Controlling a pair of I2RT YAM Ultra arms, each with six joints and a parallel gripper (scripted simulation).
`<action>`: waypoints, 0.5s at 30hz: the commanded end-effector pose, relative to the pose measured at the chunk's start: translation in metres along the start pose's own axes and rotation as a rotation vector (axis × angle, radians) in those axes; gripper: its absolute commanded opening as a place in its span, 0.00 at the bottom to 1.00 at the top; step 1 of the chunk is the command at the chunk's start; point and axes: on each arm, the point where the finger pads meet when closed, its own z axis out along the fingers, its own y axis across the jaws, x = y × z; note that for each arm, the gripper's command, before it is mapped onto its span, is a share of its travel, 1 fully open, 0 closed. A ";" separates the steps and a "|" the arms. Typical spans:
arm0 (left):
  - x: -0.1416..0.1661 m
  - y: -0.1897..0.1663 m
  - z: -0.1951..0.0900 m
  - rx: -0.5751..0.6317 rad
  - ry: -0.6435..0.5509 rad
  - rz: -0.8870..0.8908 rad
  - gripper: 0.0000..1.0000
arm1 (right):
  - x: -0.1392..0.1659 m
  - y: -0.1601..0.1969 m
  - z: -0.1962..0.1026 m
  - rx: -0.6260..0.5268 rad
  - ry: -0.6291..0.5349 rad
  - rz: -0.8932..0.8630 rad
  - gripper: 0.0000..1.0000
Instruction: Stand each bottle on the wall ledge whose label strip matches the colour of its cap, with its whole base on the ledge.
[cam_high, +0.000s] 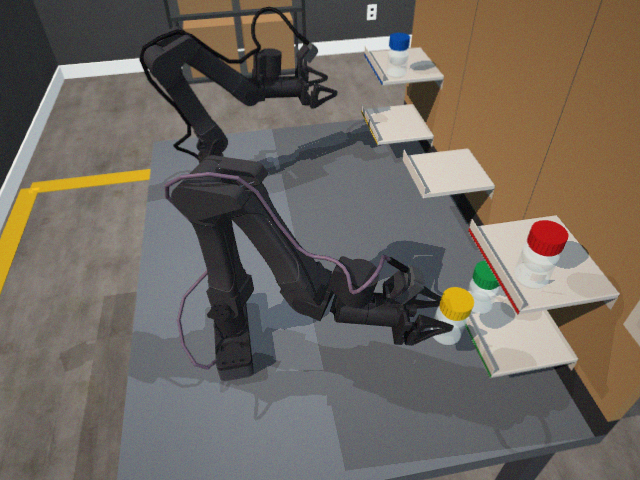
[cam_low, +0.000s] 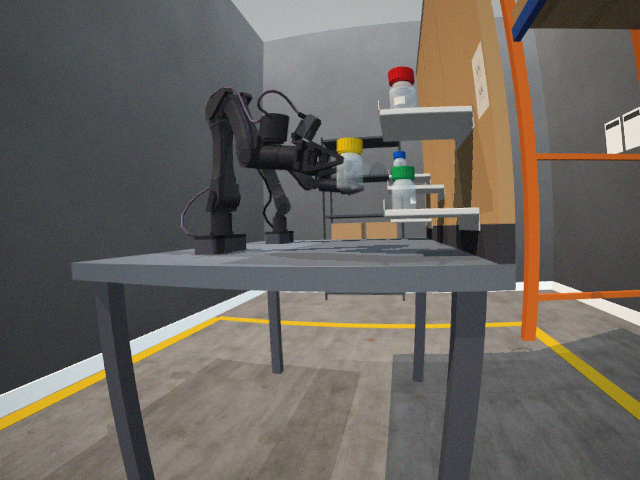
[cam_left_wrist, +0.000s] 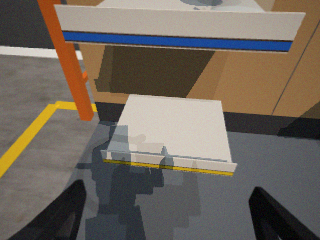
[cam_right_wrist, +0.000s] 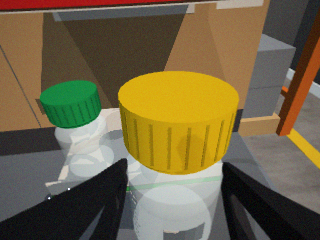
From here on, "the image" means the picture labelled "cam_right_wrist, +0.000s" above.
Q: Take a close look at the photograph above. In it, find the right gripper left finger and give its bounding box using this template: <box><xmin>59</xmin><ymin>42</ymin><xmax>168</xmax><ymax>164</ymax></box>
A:
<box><xmin>0</xmin><ymin>158</ymin><xmax>128</xmax><ymax>240</ymax></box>

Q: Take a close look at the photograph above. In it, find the clear bottle with green cap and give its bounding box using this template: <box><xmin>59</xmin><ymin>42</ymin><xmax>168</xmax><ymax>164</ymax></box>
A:
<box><xmin>39</xmin><ymin>80</ymin><xmax>114</xmax><ymax>178</ymax></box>

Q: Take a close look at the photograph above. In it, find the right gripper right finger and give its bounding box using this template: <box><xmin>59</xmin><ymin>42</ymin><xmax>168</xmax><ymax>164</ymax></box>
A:
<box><xmin>221</xmin><ymin>162</ymin><xmax>320</xmax><ymax>240</ymax></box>

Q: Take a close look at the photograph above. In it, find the clear glass bottle with yellow cap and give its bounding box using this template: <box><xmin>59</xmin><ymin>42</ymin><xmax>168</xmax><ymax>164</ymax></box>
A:
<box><xmin>118</xmin><ymin>71</ymin><xmax>239</xmax><ymax>240</ymax></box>

